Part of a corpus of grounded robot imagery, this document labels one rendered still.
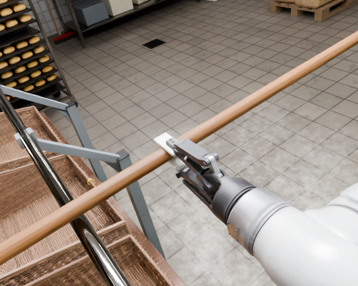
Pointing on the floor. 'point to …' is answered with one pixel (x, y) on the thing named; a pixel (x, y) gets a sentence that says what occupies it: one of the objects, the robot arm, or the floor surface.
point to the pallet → (320, 15)
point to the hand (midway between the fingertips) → (171, 151)
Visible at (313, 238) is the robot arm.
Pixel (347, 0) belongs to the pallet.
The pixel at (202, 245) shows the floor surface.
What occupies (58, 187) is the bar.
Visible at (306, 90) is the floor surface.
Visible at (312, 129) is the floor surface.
